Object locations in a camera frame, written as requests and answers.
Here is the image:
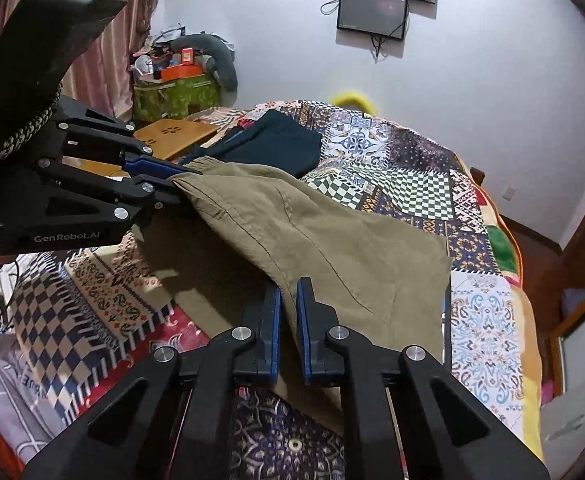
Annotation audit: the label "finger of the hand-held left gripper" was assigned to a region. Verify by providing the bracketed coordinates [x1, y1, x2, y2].
[36, 96, 204, 178]
[2, 162, 186, 226]

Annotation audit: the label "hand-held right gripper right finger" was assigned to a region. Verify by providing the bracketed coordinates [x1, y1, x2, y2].
[296, 276, 551, 480]

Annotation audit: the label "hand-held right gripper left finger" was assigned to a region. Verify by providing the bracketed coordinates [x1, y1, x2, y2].
[20, 285, 283, 480]

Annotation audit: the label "khaki pants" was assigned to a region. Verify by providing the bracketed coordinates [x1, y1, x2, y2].
[135, 156, 454, 426]

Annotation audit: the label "small wooden stool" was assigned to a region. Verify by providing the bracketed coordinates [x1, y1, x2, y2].
[133, 119, 219, 161]

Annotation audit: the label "green patterned box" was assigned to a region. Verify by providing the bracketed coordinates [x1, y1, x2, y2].
[132, 76, 223, 123]

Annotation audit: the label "orange flat box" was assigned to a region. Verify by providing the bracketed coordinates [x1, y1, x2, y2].
[160, 62, 206, 82]

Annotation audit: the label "grey tube pillow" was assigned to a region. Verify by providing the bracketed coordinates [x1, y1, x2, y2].
[172, 34, 238, 92]

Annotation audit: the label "dark navy garment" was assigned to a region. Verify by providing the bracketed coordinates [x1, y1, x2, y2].
[177, 109, 323, 181]

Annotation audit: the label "patchwork printed blanket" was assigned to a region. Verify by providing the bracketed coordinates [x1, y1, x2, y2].
[0, 99, 546, 480]

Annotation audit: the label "yellow fluffy object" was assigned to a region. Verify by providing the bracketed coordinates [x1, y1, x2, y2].
[329, 89, 381, 116]

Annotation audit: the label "grey printed cloth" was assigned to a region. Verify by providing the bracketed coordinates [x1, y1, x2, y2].
[0, 334, 89, 467]

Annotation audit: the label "braided wrist strap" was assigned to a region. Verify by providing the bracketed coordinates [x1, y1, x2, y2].
[0, 92, 64, 163]

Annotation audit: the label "small black wall monitor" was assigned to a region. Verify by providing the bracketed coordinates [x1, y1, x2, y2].
[336, 0, 409, 41]

